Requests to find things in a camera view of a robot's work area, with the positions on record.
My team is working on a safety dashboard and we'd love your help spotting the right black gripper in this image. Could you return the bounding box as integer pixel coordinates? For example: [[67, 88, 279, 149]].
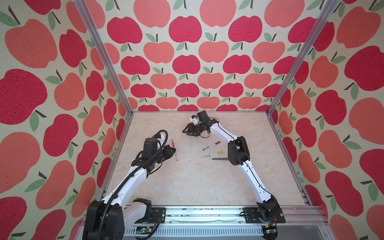
[[180, 121, 203, 136]]

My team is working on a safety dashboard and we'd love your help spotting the red gel pen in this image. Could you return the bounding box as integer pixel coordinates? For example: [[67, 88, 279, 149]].
[[170, 138, 179, 162]]

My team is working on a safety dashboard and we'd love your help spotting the white patterned pen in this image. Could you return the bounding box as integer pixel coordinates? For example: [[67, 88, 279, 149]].
[[203, 141, 221, 151]]

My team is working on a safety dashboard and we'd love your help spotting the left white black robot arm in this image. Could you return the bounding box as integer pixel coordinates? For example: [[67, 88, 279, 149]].
[[82, 130, 176, 240]]

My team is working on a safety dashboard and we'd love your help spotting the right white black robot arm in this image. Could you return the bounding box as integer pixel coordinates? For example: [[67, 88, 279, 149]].
[[183, 111, 284, 223]]

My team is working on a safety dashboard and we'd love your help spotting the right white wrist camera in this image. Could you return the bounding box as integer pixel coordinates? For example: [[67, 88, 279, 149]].
[[190, 115, 201, 126]]

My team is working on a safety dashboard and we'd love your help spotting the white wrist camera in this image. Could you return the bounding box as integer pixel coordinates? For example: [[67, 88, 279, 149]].
[[190, 115, 201, 126], [155, 133, 167, 149]]

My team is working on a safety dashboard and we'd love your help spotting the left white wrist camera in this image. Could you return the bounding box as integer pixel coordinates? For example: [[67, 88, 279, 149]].
[[155, 133, 167, 149]]

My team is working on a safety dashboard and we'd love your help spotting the right thin black cable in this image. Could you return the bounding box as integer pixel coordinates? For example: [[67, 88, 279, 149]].
[[199, 117, 272, 199]]

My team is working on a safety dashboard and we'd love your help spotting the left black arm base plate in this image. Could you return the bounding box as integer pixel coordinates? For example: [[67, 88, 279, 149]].
[[132, 207, 166, 225]]

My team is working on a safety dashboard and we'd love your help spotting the aluminium front frame rail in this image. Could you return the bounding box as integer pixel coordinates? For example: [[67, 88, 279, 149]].
[[78, 205, 329, 226]]

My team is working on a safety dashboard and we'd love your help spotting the white slotted cable duct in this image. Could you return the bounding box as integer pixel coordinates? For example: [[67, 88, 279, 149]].
[[113, 225, 264, 240]]

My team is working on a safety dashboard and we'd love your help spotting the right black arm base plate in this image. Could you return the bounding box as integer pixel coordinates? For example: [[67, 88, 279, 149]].
[[240, 208, 286, 224]]

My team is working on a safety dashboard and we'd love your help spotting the left aluminium frame post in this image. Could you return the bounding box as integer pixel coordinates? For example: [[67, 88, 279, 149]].
[[74, 0, 133, 117]]

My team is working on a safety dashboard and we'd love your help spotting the aluminium frame post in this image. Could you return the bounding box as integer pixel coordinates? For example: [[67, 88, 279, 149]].
[[266, 0, 341, 117], [74, 0, 133, 117]]

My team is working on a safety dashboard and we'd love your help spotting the right aluminium frame post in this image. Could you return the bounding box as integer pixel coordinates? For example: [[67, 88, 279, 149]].
[[266, 0, 341, 117]]

